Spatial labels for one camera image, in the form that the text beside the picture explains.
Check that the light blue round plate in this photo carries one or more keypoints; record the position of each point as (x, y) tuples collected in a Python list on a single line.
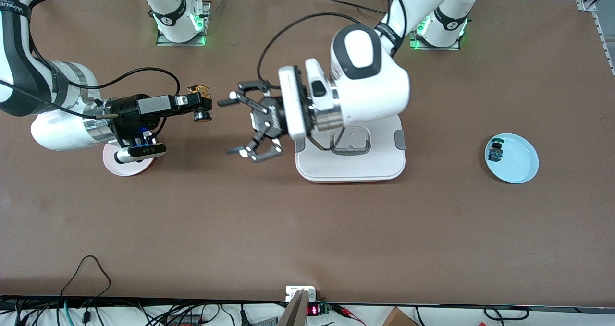
[(516, 160)]

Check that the orange push button switch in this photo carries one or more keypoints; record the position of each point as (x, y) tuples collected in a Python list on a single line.
[(203, 115)]

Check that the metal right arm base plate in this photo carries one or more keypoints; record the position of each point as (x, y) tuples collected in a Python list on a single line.
[(180, 44)]

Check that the brown cardboard box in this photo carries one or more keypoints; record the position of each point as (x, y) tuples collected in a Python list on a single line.
[(399, 319)]

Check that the pink round plate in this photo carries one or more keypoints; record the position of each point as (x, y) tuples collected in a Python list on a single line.
[(127, 170)]

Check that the green circuit board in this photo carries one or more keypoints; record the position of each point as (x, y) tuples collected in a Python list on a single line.
[(325, 309)]

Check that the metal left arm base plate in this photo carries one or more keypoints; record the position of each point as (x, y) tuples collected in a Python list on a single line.
[(435, 48)]

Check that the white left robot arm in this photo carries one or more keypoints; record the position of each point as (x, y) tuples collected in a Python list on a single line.
[(370, 86)]

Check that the red digit display module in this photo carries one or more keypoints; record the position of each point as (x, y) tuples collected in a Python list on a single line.
[(313, 310)]

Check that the aluminium perforated frame rail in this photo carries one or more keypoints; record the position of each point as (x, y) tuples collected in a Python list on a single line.
[(587, 4)]

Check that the white lidded lunch box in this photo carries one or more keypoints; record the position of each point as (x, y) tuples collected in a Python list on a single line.
[(350, 167)]

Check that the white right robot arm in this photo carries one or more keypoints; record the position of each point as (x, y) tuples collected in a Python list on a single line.
[(62, 134)]

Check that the red alligator clip leads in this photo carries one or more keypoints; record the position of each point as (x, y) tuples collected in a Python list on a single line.
[(348, 311)]

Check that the green push button switch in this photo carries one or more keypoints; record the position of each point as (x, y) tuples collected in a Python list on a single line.
[(495, 151)]

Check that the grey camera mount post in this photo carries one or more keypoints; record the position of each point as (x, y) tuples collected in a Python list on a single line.
[(294, 314)]

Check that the white metal bracket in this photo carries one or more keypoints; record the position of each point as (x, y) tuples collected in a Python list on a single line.
[(293, 292)]

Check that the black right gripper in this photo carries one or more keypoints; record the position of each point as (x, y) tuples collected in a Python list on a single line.
[(126, 109)]

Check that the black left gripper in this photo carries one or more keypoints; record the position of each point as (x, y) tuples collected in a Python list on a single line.
[(268, 119)]

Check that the brown tape patch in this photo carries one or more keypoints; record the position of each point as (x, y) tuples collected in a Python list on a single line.
[(457, 212)]

